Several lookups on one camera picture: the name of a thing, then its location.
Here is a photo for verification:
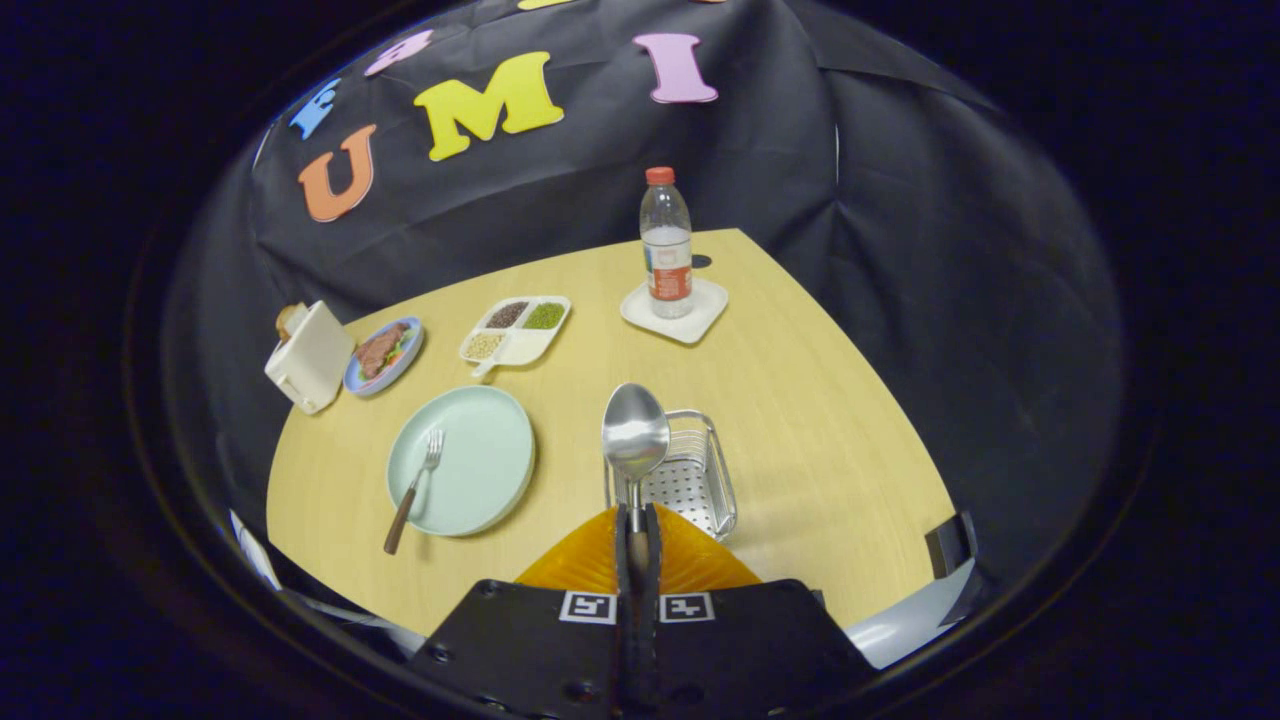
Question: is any wooden handled fork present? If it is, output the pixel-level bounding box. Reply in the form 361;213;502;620
383;428;445;556

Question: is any meat with greens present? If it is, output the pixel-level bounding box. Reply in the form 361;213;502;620
355;322;411;379

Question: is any blue plate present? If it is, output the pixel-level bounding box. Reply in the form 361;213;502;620
343;316;425;398

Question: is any red capped water bottle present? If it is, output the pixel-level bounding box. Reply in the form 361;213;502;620
639;166;695;320

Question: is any white square coaster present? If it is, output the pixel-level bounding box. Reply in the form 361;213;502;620
619;277;730;346

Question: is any white toaster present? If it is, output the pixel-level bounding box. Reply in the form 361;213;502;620
264;300;356;416

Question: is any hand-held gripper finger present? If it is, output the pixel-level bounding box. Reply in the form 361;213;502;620
405;503;641;720
640;503;881;720

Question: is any white divided dish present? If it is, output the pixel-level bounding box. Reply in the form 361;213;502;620
459;295;572;379

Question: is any metal spoon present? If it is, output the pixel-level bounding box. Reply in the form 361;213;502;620
601;382;672;576

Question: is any dark grey chair part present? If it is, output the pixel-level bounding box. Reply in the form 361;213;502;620
925;510;978;581

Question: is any black backdrop cloth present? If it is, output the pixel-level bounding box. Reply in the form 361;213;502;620
165;0;1126;641

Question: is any pale green plate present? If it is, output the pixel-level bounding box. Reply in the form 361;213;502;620
386;385;537;538

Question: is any metal wire basket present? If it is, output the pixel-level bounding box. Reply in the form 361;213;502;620
603;408;739;542

